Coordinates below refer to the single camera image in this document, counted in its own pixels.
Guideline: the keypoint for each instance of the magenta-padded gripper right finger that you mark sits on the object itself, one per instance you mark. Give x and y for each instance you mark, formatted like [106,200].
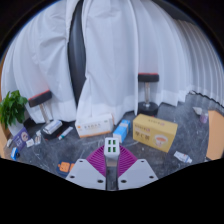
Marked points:
[136,175]

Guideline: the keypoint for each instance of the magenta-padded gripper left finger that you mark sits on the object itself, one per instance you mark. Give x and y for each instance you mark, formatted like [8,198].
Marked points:
[86,175]

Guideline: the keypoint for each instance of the blue and white small carton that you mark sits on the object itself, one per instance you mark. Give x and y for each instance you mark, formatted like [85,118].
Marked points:
[121,131]

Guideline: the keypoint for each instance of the yellow tea box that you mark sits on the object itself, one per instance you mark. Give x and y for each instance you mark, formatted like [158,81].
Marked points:
[153,131]

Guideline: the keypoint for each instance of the white tube with teal cap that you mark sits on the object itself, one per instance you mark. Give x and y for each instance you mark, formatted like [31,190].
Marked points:
[65,133]

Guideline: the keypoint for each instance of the white box with orange stripe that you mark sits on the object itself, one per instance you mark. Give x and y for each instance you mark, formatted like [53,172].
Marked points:
[94,126]

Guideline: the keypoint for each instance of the white and blue squeeze tube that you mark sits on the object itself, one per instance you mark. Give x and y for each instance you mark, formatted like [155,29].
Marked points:
[182,157]

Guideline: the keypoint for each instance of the flat white and blue box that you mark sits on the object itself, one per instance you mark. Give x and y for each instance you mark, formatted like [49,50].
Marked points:
[52,127]

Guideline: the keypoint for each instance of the orange blister pack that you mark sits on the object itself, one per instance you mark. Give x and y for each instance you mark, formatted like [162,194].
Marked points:
[38,137]

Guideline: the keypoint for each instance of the small white sachet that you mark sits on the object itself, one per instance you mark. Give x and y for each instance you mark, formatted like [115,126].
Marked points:
[30,143]

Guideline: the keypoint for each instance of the small blue box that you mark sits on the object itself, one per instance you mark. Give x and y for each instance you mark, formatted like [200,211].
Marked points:
[15,154]

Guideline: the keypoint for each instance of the purple cardboard box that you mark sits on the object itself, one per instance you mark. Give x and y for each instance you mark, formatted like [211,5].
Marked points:
[21,138]

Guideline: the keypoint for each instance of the white flat packet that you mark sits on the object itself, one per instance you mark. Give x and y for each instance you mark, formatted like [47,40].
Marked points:
[9,143]

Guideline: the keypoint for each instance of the small purple bottle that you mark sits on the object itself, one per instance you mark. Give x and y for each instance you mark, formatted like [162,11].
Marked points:
[204,118]

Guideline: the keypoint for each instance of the orange wooden board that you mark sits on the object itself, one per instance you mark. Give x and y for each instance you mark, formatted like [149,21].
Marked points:
[216,136]

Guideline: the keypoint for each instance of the black dumbbell with orange rim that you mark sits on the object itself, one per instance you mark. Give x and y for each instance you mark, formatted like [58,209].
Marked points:
[40,98]
[148,78]

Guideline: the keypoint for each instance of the green potted plant white pot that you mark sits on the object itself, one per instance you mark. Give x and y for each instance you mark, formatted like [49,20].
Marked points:
[12,108]

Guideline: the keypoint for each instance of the white curtain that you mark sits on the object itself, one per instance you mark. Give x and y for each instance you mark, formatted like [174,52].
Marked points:
[133,43]
[43,56]

